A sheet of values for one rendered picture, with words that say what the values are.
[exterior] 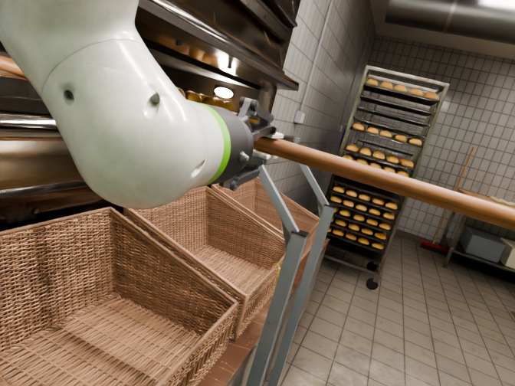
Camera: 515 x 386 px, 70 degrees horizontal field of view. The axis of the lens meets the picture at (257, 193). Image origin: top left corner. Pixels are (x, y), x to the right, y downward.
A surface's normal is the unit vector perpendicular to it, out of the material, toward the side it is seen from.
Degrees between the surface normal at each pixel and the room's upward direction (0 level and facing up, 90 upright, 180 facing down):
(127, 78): 48
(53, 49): 84
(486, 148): 90
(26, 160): 70
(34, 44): 92
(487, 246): 90
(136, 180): 107
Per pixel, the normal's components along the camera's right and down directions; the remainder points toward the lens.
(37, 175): 0.93, -0.03
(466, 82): -0.36, 0.12
